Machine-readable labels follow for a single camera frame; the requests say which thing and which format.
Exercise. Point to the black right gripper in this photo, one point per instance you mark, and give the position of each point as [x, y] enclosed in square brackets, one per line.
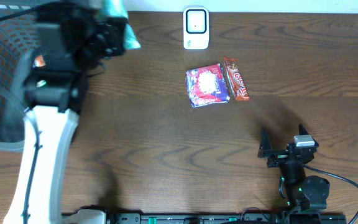
[266, 150]

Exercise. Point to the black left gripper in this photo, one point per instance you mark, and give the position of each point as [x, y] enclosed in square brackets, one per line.
[111, 35]

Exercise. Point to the teal snack wrapper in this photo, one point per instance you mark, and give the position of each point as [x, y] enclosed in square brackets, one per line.
[116, 9]

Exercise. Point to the orange white snack packet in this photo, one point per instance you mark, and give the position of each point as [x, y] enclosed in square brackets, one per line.
[39, 61]

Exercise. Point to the orange chocolate bar wrapper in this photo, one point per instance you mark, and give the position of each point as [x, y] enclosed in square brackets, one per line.
[236, 82]

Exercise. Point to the pink purple snack packet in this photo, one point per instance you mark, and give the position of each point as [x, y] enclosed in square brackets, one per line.
[206, 86]

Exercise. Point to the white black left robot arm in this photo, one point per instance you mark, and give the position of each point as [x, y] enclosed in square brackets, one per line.
[54, 97]

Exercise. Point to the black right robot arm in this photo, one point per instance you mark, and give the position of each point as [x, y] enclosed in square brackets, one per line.
[304, 193]

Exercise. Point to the white barcode scanner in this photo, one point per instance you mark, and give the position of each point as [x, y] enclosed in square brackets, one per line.
[195, 28]

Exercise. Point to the dark grey plastic basket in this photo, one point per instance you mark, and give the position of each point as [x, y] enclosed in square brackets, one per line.
[18, 40]

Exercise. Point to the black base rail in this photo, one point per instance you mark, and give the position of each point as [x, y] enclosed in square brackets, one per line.
[96, 214]

